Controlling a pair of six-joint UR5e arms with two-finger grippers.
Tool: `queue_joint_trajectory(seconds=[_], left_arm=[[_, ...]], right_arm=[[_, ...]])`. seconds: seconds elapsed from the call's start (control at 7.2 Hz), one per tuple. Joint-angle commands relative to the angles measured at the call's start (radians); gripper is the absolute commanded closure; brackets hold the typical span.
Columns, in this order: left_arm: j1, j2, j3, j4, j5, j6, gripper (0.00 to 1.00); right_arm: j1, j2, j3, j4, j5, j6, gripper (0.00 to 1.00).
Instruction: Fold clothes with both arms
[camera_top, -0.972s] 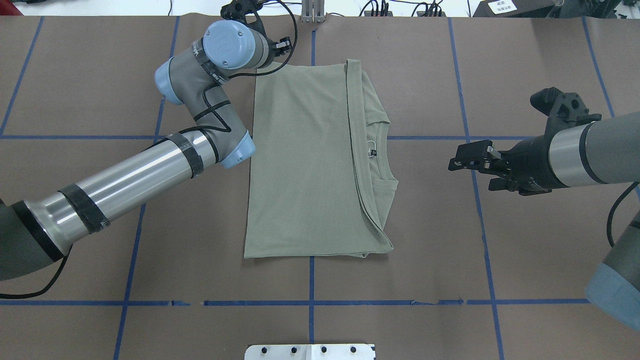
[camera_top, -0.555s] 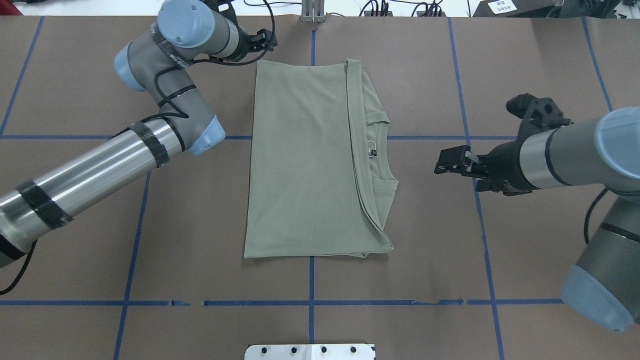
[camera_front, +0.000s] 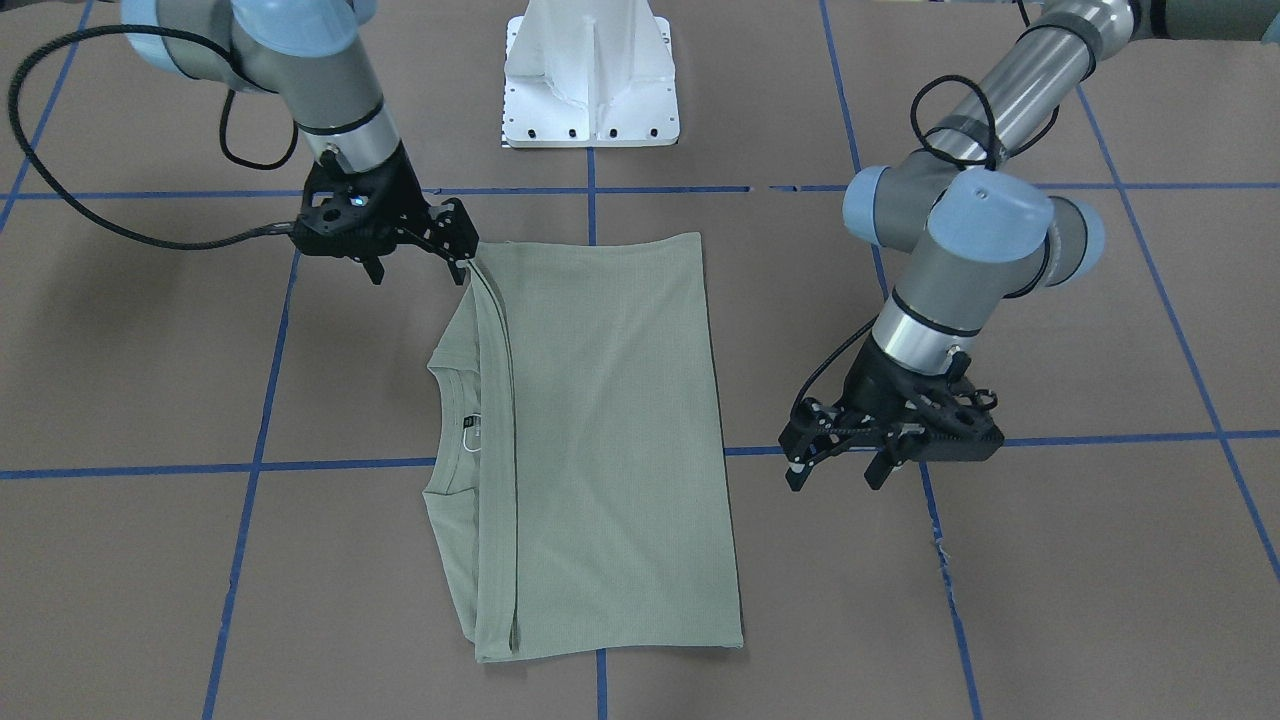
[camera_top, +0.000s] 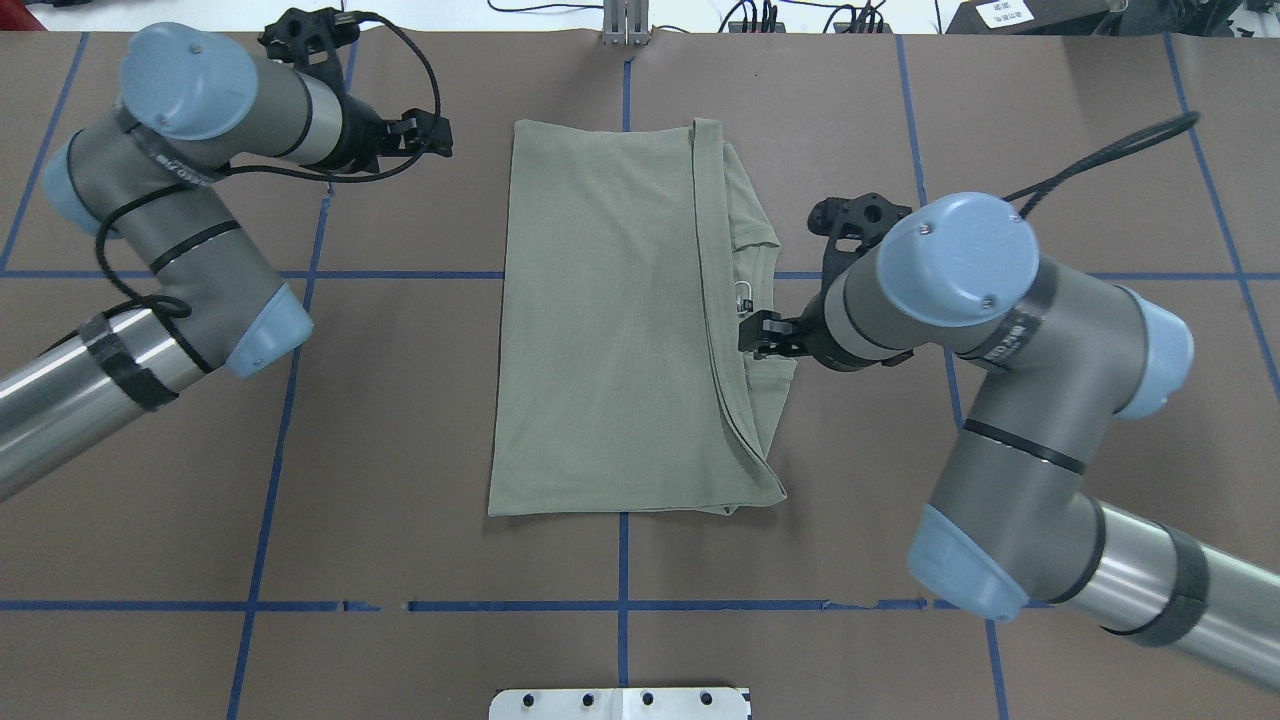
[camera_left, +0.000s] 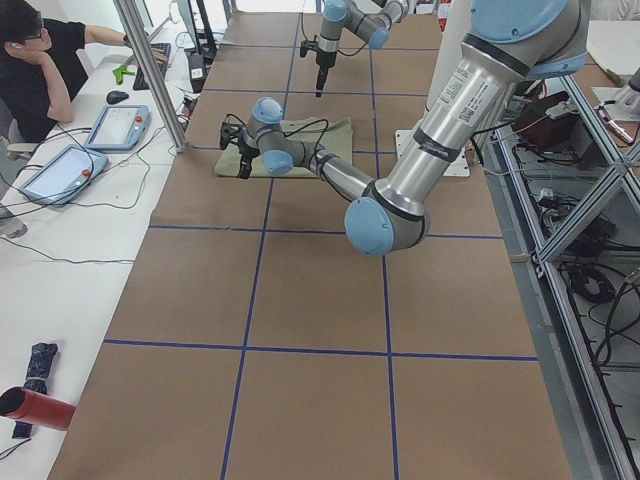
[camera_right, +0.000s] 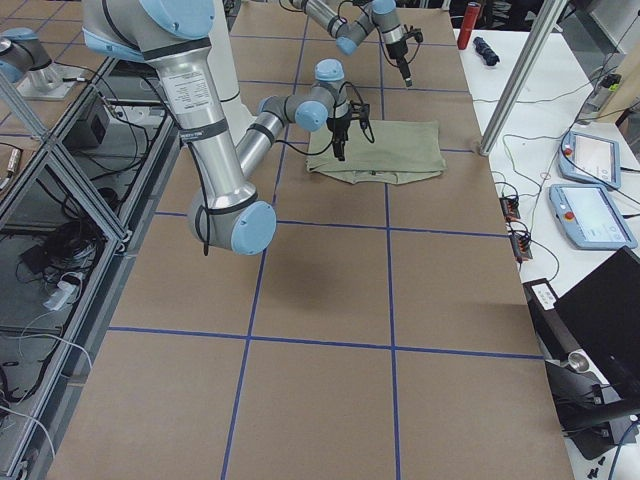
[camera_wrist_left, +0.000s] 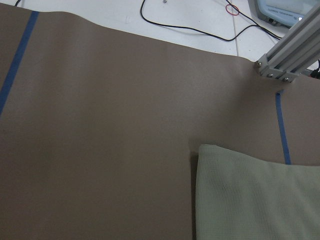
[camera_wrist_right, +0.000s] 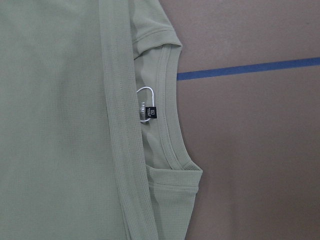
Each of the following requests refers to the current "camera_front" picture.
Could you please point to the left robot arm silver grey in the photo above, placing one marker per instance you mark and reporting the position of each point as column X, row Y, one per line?
column 976, row 236

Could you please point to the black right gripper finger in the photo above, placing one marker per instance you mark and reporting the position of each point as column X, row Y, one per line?
column 374, row 269
column 446, row 230

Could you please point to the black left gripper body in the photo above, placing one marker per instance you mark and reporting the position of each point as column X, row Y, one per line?
column 880, row 383

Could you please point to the olive green long-sleeve shirt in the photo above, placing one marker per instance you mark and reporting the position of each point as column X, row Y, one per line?
column 579, row 498

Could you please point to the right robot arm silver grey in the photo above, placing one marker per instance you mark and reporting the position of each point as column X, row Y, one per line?
column 308, row 53

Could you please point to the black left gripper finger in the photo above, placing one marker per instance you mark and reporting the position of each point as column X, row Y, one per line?
column 815, row 432
column 889, row 458

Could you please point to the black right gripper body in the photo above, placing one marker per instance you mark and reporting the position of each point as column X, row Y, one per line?
column 402, row 193

